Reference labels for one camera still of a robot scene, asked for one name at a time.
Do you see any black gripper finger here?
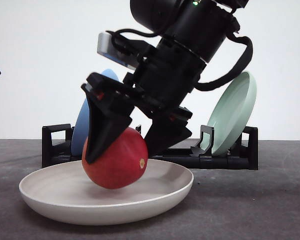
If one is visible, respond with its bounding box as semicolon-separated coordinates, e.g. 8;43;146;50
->
143;117;192;159
81;84;135;165

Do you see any black plastic dish rack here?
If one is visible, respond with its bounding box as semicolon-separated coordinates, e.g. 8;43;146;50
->
42;123;259;170

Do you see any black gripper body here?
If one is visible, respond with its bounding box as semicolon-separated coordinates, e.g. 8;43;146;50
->
81;40;206;120

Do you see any green plate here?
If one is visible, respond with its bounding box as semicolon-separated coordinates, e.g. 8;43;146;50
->
202;71;257;156

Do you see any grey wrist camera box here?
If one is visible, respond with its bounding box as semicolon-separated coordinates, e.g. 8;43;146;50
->
97;32;137;70

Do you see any red pomegranate fruit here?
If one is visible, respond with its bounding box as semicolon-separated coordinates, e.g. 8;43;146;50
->
81;127;149;190

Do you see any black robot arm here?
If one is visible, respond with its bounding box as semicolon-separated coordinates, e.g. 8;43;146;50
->
81;0;249;164

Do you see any blue plate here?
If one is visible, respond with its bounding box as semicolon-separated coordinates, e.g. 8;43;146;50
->
71;69;120;156

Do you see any white plate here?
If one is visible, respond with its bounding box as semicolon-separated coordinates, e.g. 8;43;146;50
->
18;161;194;226

